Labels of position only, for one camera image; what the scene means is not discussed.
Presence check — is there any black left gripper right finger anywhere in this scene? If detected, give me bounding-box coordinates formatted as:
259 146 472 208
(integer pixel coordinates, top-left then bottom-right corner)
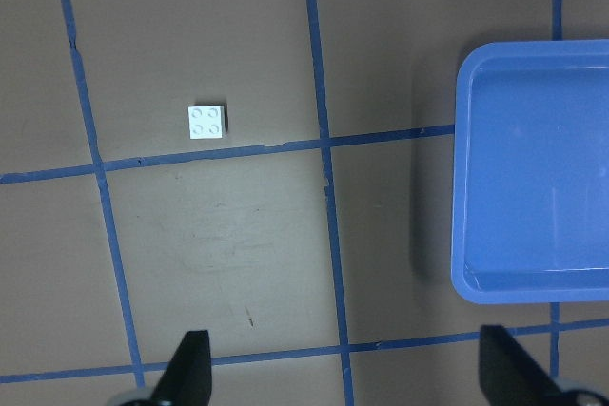
478 325 562 406

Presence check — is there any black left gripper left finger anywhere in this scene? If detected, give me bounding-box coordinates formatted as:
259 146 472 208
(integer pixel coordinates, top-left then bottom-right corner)
150 330 210 406

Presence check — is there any white block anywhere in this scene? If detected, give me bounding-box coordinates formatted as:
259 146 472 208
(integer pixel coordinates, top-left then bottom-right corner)
187 105 227 140

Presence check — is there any blue plastic tray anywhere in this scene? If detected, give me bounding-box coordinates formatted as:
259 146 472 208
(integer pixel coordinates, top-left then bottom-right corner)
451 39 608 304

